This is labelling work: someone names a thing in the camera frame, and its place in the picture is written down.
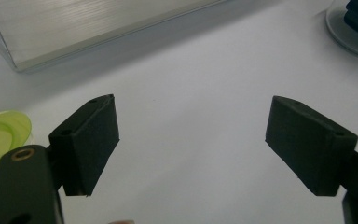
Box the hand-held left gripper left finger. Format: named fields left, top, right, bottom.
left=48, top=93, right=120, bottom=198

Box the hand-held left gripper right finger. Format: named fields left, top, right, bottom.
left=265, top=95, right=358, bottom=198

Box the green plastic container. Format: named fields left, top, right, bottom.
left=0, top=110, right=33, bottom=185

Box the white wire rack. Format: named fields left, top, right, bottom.
left=0, top=0, right=231, bottom=74

